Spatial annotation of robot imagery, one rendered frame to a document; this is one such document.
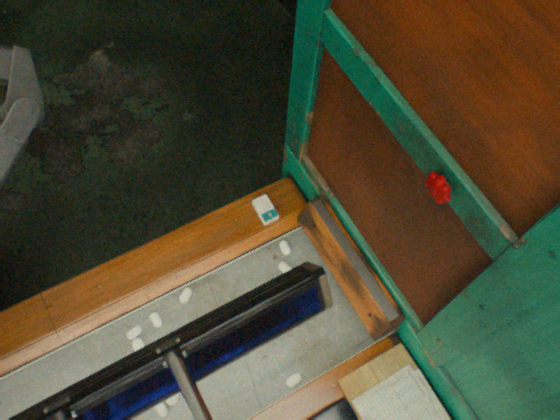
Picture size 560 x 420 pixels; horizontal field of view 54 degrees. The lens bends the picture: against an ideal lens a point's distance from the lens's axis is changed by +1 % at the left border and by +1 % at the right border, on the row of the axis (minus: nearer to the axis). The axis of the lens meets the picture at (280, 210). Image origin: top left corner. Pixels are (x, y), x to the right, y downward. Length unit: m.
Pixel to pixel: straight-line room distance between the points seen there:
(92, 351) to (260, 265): 0.38
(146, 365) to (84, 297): 0.45
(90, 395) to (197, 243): 0.51
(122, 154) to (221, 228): 1.11
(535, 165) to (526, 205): 0.06
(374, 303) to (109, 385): 0.52
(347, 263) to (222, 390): 0.35
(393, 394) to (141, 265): 0.56
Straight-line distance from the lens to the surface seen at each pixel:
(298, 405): 1.09
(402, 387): 1.11
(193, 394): 0.73
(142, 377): 0.76
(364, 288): 1.06
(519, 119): 0.62
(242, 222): 1.20
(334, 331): 1.15
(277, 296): 0.77
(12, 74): 0.99
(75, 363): 1.18
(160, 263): 1.17
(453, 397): 1.09
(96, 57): 2.58
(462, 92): 0.67
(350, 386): 1.09
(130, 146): 2.26
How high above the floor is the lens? 1.84
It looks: 63 degrees down
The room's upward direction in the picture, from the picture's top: 6 degrees clockwise
